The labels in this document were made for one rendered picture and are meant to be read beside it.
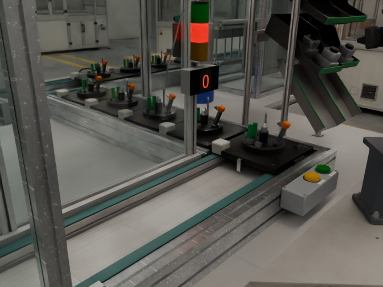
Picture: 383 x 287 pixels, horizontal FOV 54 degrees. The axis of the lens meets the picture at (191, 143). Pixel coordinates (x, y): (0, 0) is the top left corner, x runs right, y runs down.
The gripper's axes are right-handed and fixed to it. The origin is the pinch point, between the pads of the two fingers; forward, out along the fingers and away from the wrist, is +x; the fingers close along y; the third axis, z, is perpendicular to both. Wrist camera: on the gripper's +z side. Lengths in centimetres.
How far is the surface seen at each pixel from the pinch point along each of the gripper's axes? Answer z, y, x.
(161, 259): -37, 84, -3
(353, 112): -26.4, -21.2, 18.9
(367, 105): -73, -353, 198
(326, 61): -5.1, 0.8, 14.3
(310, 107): -20.2, 6.2, 18.5
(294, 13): 11.7, 9.0, 19.6
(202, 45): 4, 49, 20
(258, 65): -3, -46, 90
